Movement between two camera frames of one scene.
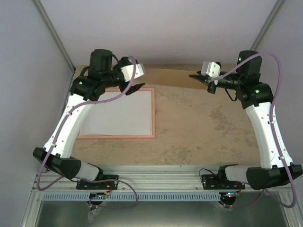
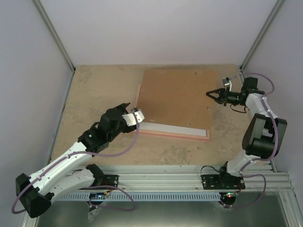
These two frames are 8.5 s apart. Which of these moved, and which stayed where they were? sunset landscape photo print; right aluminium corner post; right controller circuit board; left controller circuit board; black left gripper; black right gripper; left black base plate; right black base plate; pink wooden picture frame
Moved: pink wooden picture frame; sunset landscape photo print; black left gripper; black right gripper
Stayed: left controller circuit board; left black base plate; right controller circuit board; right black base plate; right aluminium corner post
